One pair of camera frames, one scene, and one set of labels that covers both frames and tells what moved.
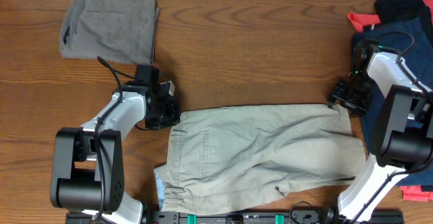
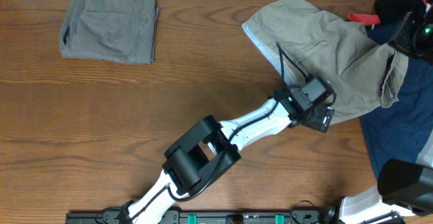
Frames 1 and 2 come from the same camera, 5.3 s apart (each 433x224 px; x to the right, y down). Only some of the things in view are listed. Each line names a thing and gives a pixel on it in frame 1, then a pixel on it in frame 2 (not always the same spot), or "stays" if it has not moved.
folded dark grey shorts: [113, 24] stays
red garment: [360, 21] stays
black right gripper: [338, 94] → [401, 38]
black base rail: [287, 216] stays
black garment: [402, 5] stays
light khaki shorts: [224, 157] → [306, 41]
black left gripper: [175, 116] → [323, 122]
